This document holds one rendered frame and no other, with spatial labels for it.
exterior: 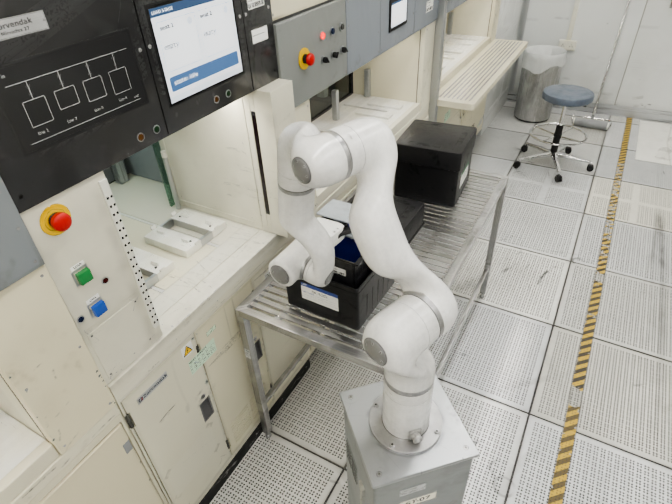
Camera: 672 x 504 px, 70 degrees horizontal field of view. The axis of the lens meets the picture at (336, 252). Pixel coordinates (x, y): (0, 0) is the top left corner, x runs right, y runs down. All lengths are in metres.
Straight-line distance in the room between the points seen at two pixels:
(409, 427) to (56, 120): 1.02
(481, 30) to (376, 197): 3.44
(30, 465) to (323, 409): 1.27
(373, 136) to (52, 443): 1.03
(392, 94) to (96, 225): 2.12
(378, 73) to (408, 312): 2.15
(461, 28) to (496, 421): 3.09
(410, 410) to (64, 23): 1.08
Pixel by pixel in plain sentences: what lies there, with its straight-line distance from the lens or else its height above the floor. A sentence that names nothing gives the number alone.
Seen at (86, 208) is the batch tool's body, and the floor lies 1.34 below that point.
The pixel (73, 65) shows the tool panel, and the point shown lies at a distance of 1.13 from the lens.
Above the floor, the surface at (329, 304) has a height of 0.83.
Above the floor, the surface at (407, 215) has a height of 0.86.
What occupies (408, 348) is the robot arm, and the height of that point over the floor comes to 1.15.
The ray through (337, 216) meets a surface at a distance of 1.45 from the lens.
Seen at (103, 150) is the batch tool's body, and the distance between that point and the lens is 1.18.
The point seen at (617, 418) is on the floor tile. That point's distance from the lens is 2.52.
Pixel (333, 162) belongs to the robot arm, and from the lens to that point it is 0.89.
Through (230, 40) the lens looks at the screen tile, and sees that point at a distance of 1.44.
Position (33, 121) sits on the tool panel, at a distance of 1.09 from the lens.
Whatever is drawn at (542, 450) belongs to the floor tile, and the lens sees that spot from 2.30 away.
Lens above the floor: 1.88
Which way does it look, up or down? 37 degrees down
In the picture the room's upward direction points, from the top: 3 degrees counter-clockwise
